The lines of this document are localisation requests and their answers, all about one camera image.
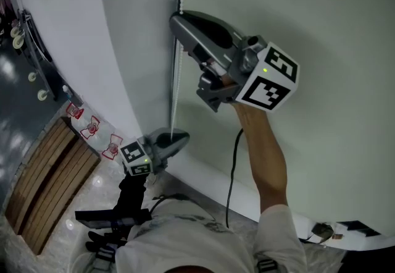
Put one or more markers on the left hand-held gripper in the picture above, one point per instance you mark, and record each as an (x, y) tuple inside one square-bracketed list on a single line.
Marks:
[(135, 154)]

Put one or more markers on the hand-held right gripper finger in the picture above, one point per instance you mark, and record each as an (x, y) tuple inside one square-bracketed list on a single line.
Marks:
[(182, 31)]

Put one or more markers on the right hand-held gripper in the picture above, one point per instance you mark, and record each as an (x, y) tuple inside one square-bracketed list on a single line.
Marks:
[(271, 92)]

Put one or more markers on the person's left forearm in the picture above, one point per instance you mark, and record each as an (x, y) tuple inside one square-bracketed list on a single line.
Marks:
[(131, 194)]

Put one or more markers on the person's right forearm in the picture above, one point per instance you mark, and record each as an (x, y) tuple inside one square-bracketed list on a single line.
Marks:
[(262, 154)]

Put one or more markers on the clear bottle with red label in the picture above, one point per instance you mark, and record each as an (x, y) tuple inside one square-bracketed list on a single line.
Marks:
[(91, 128), (112, 147), (75, 111)]

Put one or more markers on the black waist pack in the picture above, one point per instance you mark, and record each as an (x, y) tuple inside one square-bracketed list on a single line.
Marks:
[(108, 217)]

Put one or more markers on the person's white shirt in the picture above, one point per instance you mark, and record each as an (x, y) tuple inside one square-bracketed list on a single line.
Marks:
[(185, 241)]

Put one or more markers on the small white bottle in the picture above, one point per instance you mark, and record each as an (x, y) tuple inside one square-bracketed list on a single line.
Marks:
[(67, 92)]

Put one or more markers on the wooden slatted pallet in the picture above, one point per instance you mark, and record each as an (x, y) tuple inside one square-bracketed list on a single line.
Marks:
[(49, 185)]

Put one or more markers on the white caster wheel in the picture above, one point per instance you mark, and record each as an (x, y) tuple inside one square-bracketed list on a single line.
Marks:
[(18, 42), (14, 31), (32, 76), (42, 95)]

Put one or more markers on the grey metal cart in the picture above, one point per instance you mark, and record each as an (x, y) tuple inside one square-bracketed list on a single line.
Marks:
[(37, 49)]

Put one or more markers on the grey round object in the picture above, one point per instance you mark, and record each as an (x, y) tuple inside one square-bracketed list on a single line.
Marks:
[(323, 231)]

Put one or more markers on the black flat object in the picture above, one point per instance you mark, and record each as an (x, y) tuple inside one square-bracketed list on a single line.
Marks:
[(359, 228)]

